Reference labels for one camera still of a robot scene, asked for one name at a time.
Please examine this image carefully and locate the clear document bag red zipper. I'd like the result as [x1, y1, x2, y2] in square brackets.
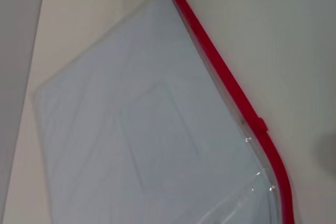
[31, 0, 296, 224]

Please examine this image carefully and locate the red zipper slider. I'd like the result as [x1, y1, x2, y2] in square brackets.
[256, 116, 269, 134]

